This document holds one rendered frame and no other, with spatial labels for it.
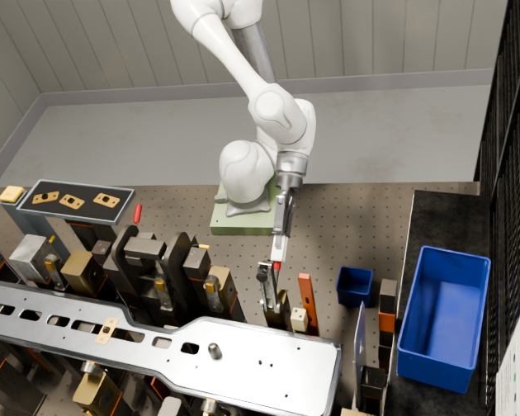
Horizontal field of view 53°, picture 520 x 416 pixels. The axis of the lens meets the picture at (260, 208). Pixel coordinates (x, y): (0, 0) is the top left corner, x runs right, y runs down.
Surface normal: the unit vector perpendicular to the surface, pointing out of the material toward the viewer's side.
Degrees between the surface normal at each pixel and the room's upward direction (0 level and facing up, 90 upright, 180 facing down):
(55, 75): 90
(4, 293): 0
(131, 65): 90
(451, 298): 0
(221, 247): 0
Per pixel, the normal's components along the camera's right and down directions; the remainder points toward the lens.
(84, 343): -0.16, -0.67
